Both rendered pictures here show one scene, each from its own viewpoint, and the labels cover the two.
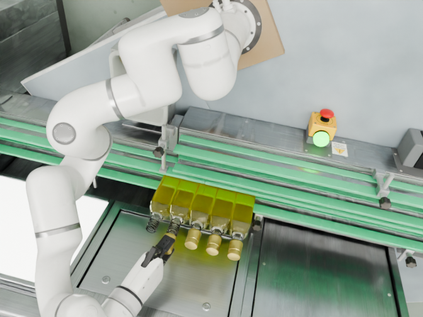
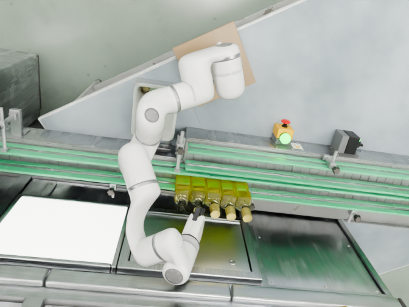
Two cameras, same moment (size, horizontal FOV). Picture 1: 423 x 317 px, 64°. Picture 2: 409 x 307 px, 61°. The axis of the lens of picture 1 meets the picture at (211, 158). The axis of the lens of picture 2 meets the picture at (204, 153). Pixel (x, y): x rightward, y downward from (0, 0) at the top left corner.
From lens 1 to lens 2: 0.56 m
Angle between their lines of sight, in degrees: 21
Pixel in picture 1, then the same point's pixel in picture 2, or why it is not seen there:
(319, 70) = (277, 93)
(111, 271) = not seen: hidden behind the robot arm
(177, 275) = (202, 247)
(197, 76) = (227, 81)
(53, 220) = (146, 174)
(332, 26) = (283, 64)
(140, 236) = (162, 226)
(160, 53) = (208, 66)
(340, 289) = (316, 247)
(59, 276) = (140, 227)
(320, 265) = (297, 234)
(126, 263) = not seen: hidden behind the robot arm
